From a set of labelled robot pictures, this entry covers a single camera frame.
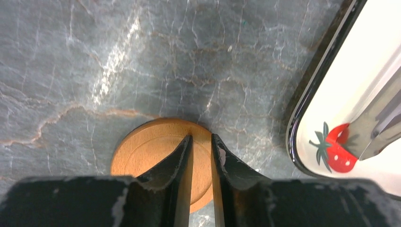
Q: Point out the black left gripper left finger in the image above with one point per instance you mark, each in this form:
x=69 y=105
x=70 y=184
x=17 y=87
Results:
x=160 y=197

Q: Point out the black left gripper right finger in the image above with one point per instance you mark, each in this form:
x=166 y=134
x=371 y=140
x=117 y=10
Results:
x=245 y=198

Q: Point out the light brown round coaster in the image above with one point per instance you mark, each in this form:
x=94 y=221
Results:
x=153 y=141

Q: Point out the metal serving tongs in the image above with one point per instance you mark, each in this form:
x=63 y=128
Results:
x=379 y=124

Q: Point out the strawberry print serving tray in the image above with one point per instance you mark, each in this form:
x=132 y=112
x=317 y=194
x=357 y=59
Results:
x=359 y=53

